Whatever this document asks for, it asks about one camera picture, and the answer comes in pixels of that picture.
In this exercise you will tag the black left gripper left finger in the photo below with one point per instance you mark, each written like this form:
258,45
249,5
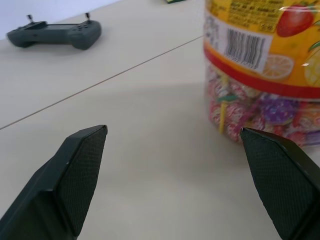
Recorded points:
62,182

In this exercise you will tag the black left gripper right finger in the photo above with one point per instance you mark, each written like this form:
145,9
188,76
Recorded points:
277,180

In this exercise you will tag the clear plastic lollipop jar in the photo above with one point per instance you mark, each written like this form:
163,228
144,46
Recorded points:
262,62

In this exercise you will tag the dark grey remote controller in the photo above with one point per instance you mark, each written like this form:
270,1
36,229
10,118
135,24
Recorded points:
56,33

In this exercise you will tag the green yellow box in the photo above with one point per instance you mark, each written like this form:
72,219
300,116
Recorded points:
172,1

